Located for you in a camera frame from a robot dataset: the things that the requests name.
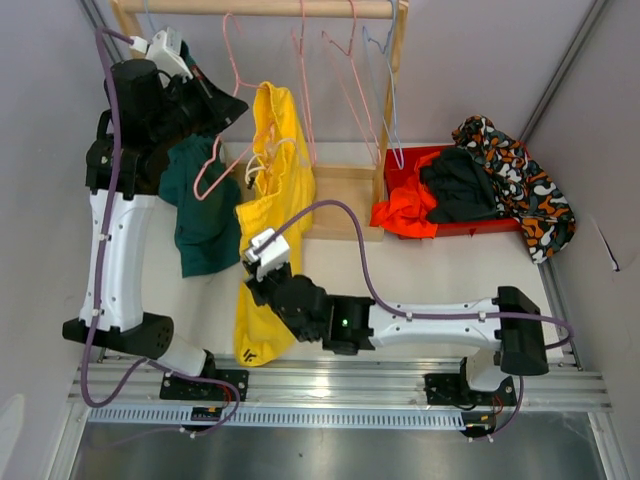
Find blue hanger with green shorts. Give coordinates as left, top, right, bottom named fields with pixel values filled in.
left=143, top=0, right=157, bottom=34

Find aluminium mounting rail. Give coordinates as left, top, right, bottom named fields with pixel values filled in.
left=88, top=356, right=612, bottom=412

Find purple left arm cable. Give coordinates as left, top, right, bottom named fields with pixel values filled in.
left=79, top=27, right=241, bottom=441

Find slotted cable duct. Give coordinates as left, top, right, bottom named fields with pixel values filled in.
left=88, top=405, right=465, bottom=431

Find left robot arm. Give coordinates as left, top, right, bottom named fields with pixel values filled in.
left=62, top=59, right=248, bottom=400

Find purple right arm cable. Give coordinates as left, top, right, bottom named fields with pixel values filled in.
left=259, top=199, right=576, bottom=441

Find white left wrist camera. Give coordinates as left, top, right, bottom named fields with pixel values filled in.
left=130, top=27, right=193, bottom=81

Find light blue wire hanger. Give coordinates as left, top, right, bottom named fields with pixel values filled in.
left=360, top=0, right=405, bottom=170

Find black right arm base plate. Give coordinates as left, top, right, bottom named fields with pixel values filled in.
left=423, top=373, right=517, bottom=410

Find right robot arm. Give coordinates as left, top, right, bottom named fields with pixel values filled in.
left=243, top=260, right=549, bottom=404

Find wooden clothes rack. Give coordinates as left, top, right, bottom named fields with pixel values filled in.
left=109, top=0, right=409, bottom=242

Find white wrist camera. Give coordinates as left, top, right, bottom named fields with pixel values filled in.
left=130, top=27, right=193, bottom=81
left=241, top=228, right=290, bottom=282

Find dark navy shorts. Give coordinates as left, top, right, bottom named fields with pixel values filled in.
left=419, top=147, right=500, bottom=224

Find orange camouflage shorts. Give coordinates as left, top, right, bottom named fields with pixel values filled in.
left=451, top=115, right=577, bottom=265

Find pink wire hanger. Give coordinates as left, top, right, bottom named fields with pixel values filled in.
left=321, top=0, right=381, bottom=166

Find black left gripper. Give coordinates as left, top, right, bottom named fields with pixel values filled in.
left=148, top=64, right=247, bottom=150

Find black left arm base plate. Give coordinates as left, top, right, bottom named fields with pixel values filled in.
left=159, top=369, right=249, bottom=402

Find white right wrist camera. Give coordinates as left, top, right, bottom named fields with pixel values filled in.
left=241, top=228, right=290, bottom=282

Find red plastic bin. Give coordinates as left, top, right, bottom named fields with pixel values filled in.
left=384, top=144, right=520, bottom=238

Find green shorts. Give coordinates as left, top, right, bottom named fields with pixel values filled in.
left=159, top=131, right=242, bottom=278

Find yellow shorts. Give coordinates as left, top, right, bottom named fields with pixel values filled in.
left=234, top=81, right=316, bottom=367

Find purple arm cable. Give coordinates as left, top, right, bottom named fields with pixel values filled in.
left=79, top=27, right=241, bottom=441
left=259, top=199, right=576, bottom=441

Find pink hanger with yellow shorts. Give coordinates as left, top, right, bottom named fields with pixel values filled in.
left=192, top=12, right=274, bottom=202

